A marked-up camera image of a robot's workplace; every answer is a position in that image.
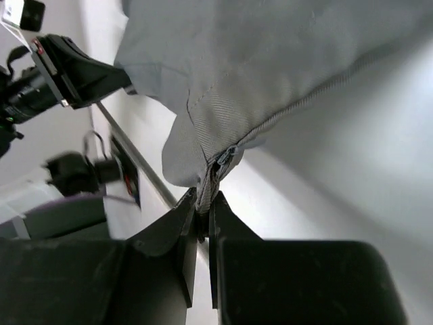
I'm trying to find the aluminium table front rail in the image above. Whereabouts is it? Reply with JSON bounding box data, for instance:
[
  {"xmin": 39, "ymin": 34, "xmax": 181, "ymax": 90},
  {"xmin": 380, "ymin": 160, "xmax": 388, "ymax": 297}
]
[{"xmin": 95, "ymin": 102, "xmax": 177, "ymax": 209}]

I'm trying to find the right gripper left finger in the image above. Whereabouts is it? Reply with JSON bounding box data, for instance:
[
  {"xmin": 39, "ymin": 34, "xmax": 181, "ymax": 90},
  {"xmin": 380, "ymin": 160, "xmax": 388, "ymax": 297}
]
[{"xmin": 1, "ymin": 189, "xmax": 197, "ymax": 324}]

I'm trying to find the grey pleated skirt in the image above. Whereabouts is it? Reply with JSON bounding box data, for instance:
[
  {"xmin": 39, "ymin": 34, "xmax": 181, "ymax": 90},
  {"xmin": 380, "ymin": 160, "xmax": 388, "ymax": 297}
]
[{"xmin": 115, "ymin": 1, "xmax": 432, "ymax": 214}]

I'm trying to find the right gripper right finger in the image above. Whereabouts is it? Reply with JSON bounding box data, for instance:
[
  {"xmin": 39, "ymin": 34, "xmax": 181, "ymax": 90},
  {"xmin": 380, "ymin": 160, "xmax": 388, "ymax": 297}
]
[{"xmin": 209, "ymin": 193, "xmax": 408, "ymax": 324}]

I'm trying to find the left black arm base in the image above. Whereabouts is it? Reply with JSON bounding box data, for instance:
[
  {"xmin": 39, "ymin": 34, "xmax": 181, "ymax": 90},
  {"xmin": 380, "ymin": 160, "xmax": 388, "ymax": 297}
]
[{"xmin": 43, "ymin": 131, "xmax": 140, "ymax": 206}]

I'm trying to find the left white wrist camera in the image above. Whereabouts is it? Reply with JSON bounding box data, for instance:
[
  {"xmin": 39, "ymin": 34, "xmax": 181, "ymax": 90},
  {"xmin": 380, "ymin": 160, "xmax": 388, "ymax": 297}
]
[{"xmin": 1, "ymin": 0, "xmax": 45, "ymax": 32}]

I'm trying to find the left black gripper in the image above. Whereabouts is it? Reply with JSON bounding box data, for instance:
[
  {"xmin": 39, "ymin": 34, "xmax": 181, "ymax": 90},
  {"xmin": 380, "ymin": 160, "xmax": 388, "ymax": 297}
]
[{"xmin": 1, "ymin": 34, "xmax": 132, "ymax": 156}]

